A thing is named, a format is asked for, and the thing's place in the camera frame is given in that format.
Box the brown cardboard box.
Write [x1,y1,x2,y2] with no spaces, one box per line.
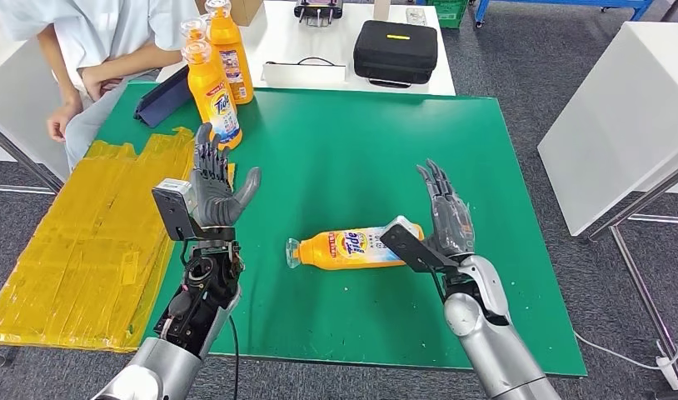
[192,0,265,28]

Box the person's right hand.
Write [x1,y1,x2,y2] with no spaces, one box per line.
[46,102,83,143]

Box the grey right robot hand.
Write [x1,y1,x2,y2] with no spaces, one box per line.
[416,158,477,261]

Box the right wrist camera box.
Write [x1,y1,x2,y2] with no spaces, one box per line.
[379,215,461,274]

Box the black carrying case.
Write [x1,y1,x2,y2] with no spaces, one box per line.
[353,21,440,89]

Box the blue tablet case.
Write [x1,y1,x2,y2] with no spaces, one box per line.
[133,65,192,129]

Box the black cable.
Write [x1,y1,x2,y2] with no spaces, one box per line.
[266,57,346,68]

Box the white power strip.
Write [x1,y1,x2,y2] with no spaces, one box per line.
[656,342,678,393]

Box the person's hand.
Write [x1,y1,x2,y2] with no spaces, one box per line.
[46,102,83,143]
[79,65,125,103]

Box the green table mat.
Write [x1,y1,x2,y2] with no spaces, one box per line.
[96,81,588,379]

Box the green plastic crate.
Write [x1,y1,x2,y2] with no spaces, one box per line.
[425,0,470,30]

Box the orange detergent bottle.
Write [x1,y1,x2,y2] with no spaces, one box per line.
[182,39,243,151]
[180,17,213,57]
[285,223,426,272]
[205,0,256,106]

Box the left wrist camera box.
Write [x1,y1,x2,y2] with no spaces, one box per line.
[151,177,237,244]

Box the person's left hand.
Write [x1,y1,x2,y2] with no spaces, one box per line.
[79,65,125,103]

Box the white seat with metal legs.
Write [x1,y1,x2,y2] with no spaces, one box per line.
[0,30,70,192]

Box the white power cable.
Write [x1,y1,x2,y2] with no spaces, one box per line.
[573,331,678,372]

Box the blue metal rack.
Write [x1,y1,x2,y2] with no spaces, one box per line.
[474,0,657,28]

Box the yellow taped cardboard sheet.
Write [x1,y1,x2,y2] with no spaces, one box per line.
[0,127,237,353]

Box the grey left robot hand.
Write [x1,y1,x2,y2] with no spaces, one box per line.
[190,122,263,228]

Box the black controller device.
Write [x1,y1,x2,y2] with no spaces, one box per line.
[293,0,345,28]

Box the white side table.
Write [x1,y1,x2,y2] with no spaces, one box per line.
[538,22,678,382]

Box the person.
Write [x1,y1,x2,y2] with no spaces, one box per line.
[0,0,199,173]

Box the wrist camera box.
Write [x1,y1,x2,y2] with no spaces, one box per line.
[379,215,461,274]
[151,177,237,244]

